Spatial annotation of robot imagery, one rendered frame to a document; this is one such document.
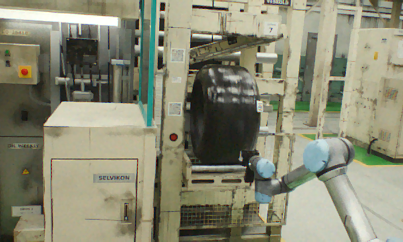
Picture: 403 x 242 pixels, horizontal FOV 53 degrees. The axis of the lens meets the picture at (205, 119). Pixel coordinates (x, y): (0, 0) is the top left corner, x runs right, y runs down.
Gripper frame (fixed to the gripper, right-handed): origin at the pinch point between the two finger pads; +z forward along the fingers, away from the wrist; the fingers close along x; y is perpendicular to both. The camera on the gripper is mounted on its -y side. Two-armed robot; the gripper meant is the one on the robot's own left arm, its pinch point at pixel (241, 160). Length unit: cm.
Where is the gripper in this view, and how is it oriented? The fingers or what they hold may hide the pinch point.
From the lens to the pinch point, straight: 209.3
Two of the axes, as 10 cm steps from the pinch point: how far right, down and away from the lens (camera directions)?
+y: 0.4, -10.0, -0.7
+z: -2.2, -0.8, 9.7
